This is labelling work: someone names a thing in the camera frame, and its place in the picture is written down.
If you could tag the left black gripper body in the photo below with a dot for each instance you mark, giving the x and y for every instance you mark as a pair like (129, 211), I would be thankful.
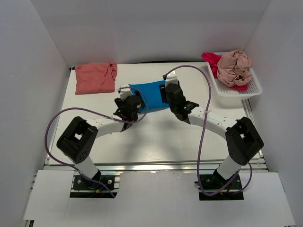
(132, 104)

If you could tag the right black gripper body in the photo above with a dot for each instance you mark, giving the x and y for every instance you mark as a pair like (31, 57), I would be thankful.
(172, 90)

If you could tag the blue t-shirt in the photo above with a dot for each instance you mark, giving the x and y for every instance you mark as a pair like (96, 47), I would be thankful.
(150, 93)

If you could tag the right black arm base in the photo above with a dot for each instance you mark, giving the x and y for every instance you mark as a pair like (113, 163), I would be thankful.
(210, 184)

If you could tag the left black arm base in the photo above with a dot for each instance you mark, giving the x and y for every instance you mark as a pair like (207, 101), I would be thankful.
(81, 188)

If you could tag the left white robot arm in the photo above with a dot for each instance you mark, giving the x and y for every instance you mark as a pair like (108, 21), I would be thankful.
(78, 138)

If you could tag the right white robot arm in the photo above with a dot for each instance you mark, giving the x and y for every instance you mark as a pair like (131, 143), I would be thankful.
(242, 138)

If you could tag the folded salmon pink t-shirt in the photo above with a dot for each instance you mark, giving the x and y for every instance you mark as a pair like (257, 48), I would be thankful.
(95, 78)

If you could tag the magenta red t-shirt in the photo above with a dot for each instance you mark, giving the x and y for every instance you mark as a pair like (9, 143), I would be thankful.
(213, 59)

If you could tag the beige crumpled t-shirt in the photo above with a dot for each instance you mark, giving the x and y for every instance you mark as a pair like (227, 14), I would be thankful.
(233, 68)

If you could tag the white plastic basket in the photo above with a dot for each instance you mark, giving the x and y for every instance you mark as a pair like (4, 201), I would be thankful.
(226, 94)

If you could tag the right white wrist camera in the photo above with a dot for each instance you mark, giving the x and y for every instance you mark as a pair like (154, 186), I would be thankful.
(170, 78)

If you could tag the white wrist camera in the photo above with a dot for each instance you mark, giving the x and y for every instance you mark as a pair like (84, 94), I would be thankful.
(170, 78)
(124, 91)

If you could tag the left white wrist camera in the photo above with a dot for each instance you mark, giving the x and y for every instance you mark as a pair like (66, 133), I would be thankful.
(124, 91)

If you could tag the aluminium table frame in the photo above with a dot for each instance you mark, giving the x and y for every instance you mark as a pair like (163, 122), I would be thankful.
(151, 195)

